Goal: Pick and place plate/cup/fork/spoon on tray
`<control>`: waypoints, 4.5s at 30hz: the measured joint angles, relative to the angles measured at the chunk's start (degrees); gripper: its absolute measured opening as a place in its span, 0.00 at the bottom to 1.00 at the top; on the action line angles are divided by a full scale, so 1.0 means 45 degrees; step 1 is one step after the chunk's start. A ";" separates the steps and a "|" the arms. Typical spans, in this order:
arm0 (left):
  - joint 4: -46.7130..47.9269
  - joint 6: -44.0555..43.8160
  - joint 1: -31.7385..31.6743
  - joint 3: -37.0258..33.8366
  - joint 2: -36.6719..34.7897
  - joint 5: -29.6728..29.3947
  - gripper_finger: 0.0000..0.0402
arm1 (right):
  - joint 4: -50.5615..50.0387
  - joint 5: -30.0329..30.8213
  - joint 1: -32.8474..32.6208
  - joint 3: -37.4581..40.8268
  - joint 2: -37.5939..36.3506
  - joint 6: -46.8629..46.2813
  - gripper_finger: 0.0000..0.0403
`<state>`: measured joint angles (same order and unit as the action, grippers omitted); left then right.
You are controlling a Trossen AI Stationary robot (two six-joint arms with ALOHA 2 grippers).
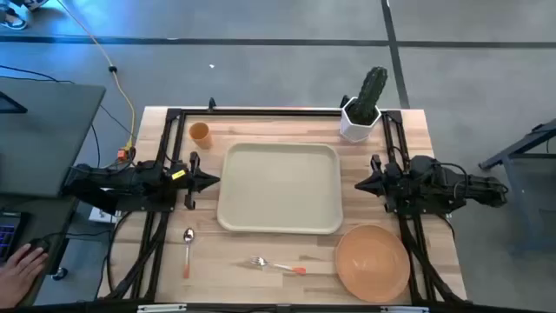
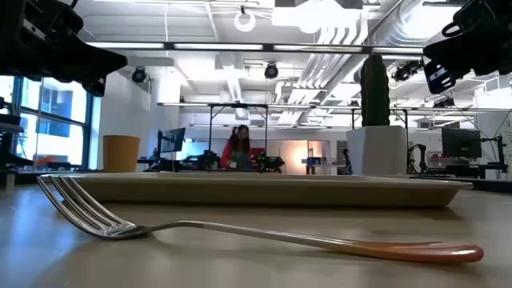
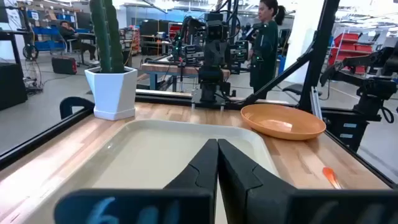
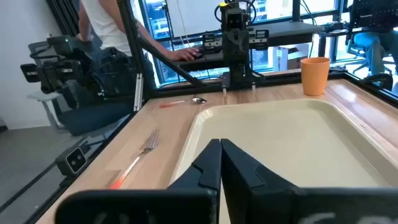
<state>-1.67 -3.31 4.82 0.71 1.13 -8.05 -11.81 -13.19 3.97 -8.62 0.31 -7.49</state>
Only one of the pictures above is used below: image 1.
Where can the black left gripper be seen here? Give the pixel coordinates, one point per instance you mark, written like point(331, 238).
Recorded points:
point(192, 182)

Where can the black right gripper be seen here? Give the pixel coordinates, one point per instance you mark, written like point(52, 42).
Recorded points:
point(388, 187)

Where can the orange plastic plate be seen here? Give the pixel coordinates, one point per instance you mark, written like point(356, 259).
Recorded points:
point(371, 263)

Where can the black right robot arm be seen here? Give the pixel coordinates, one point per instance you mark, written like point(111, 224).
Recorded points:
point(434, 180)

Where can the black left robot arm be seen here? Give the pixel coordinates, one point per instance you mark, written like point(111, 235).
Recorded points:
point(126, 178)

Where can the orange plastic cup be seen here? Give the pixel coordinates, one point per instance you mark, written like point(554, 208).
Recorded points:
point(200, 132)

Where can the beige plastic tray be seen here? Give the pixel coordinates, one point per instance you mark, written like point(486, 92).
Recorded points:
point(280, 187)

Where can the white hexagonal plant pot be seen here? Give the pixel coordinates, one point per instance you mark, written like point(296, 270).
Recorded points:
point(354, 130)

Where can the green cactus plant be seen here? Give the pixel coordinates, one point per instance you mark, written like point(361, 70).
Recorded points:
point(371, 93)

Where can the blue-grey side table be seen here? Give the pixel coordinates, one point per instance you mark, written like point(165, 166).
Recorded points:
point(530, 191)

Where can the grey desk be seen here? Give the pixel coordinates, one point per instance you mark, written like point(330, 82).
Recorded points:
point(43, 139)

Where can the black caster wheel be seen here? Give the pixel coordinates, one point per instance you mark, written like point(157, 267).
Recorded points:
point(60, 274)

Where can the black computer mouse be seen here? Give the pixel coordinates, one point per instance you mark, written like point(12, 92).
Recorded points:
point(40, 242)

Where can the backlit keyboard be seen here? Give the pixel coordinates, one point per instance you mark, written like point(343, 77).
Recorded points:
point(8, 235)

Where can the person's hand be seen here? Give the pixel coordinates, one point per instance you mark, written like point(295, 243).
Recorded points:
point(19, 278)

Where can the person's shoe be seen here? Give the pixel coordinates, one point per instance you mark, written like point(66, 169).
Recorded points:
point(11, 19)

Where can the black metal table frame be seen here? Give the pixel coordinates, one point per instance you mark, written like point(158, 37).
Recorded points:
point(260, 112)

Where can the silver metal bracket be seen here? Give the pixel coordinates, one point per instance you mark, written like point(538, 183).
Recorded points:
point(161, 308)
point(405, 309)

